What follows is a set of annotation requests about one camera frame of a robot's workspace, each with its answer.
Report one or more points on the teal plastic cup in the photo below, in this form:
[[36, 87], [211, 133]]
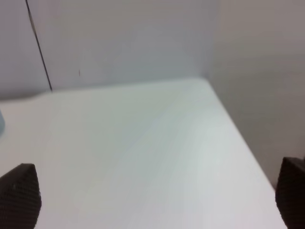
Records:
[[2, 123]]

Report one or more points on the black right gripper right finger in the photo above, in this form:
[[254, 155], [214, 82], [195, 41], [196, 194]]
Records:
[[290, 192]]

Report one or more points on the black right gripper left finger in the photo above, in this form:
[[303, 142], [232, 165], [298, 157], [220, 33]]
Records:
[[20, 198]]

